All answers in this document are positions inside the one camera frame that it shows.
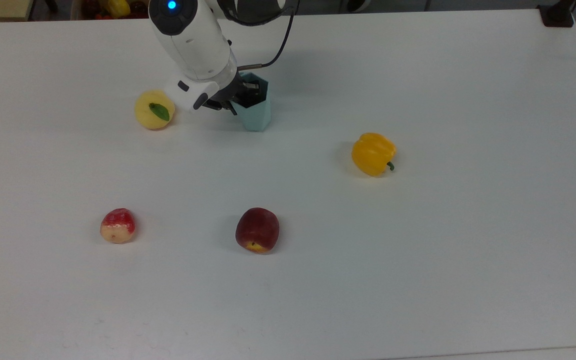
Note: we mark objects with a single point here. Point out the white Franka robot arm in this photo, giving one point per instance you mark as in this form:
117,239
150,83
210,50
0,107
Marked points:
193,42

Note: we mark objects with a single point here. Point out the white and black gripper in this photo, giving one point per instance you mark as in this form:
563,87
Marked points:
190,95

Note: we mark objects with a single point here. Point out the yellow bell pepper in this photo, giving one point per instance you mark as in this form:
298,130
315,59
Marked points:
370,155

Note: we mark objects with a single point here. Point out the teal faceted mug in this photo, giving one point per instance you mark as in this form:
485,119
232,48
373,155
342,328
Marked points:
255,117

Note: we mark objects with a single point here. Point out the black table clamp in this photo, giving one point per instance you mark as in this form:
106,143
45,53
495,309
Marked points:
558,14

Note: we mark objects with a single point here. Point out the yellow peach with green leaf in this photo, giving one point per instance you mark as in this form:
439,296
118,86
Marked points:
145,117

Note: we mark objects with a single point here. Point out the box of toy fruit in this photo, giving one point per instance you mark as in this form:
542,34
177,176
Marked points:
118,9

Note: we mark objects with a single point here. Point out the dark red apple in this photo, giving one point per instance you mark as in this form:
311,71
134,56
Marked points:
257,230

